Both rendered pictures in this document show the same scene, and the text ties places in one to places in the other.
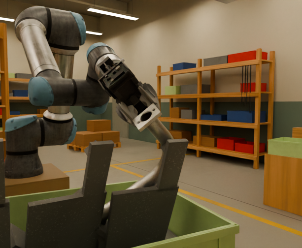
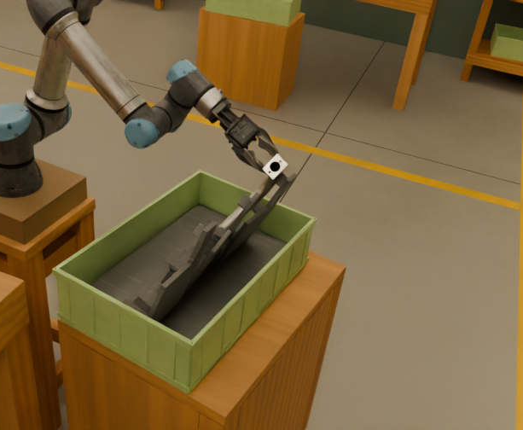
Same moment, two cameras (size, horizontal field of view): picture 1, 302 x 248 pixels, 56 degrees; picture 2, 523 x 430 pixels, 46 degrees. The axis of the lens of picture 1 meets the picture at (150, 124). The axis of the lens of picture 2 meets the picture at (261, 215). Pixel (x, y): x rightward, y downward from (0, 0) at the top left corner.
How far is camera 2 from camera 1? 1.25 m
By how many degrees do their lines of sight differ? 46
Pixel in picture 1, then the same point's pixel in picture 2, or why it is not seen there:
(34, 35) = (90, 45)
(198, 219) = (275, 213)
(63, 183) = (82, 187)
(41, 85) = (152, 131)
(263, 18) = not seen: outside the picture
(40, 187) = (63, 200)
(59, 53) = not seen: hidden behind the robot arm
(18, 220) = (114, 250)
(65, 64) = not seen: hidden behind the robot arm
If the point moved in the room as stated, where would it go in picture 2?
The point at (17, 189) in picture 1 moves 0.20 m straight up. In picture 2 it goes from (46, 211) to (40, 149)
